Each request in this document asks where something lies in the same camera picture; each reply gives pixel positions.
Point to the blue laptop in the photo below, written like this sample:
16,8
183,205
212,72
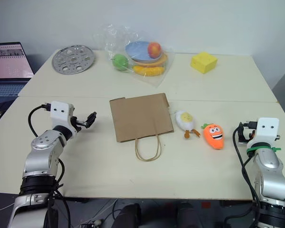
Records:
7,66

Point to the clear plastic bag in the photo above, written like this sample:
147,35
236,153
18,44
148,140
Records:
154,79

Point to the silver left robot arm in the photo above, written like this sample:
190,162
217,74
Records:
41,152

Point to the round perforated metal plate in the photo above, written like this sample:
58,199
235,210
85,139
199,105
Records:
72,59

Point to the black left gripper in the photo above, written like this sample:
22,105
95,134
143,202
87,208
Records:
80,124

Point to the brown paper bag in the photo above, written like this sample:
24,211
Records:
140,118

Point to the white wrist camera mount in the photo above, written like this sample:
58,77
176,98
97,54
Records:
59,116
266,129

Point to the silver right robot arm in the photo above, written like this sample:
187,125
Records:
270,171

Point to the yellow banana toy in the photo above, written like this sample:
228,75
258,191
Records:
148,70

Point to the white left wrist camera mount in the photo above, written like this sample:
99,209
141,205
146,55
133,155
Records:
59,116

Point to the yellow cheese block toy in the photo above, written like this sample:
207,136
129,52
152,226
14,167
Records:
203,62

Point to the green zip tie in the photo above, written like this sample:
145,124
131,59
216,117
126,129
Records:
263,149

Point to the red apple toy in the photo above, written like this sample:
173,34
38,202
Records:
154,50

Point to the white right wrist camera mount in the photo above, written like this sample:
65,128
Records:
266,129

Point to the egg plush toy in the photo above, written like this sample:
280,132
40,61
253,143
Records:
186,120

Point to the blue plate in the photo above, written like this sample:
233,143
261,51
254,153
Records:
137,51

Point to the orange plate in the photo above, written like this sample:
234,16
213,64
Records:
162,60

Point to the green apple toy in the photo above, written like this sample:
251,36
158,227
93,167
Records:
120,62

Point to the orange carrot plush toy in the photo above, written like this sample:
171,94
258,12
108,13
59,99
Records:
215,136

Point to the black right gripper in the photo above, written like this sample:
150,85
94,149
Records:
249,135

